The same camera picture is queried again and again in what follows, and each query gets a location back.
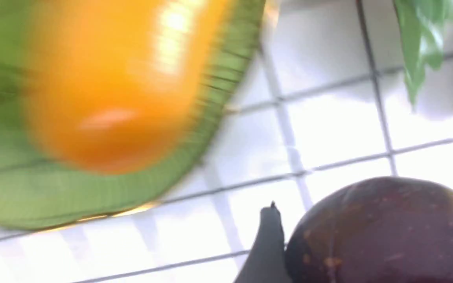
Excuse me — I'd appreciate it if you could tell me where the orange carrot with green leaves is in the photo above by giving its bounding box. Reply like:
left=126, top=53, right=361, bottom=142
left=392, top=0, right=453, bottom=113

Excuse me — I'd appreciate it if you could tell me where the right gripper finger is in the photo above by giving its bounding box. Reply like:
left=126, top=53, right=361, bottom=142
left=234, top=201, right=291, bottom=283

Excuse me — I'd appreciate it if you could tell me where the white checkered tablecloth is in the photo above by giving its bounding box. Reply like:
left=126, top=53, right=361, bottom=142
left=0, top=0, right=453, bottom=283

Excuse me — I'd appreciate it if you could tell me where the dark purple mangosteen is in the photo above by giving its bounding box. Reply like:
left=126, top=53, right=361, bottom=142
left=285, top=176, right=453, bottom=283

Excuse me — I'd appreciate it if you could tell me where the green glass leaf plate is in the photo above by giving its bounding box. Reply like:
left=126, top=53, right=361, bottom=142
left=0, top=0, right=267, bottom=230

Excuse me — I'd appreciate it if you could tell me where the orange yellow mango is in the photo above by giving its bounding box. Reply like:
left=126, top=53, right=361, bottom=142
left=24, top=0, right=234, bottom=174

